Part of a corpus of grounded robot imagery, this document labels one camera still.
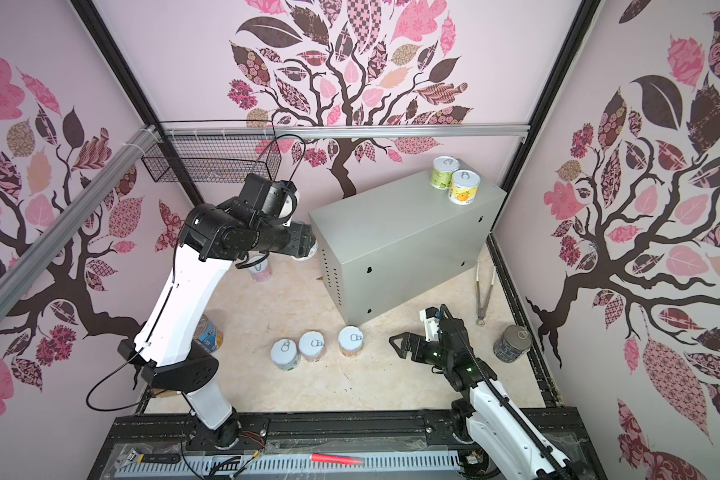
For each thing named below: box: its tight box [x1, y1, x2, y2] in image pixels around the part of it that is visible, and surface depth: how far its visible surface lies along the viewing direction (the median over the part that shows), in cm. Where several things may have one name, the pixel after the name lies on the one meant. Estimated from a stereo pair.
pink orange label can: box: [298, 330, 325, 362], surface depth 85 cm
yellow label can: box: [448, 169, 481, 205], surface depth 78 cm
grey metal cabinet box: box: [309, 160, 508, 327], surface depth 75 cm
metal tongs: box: [475, 262, 497, 327], surface depth 100 cm
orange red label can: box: [338, 325, 364, 358], surface depth 86 cm
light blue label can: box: [270, 338, 299, 371], surface depth 84 cm
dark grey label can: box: [493, 324, 533, 363], surface depth 81 cm
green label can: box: [429, 155, 460, 190], surface depth 83 cm
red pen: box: [310, 453, 363, 465], surface depth 71 cm
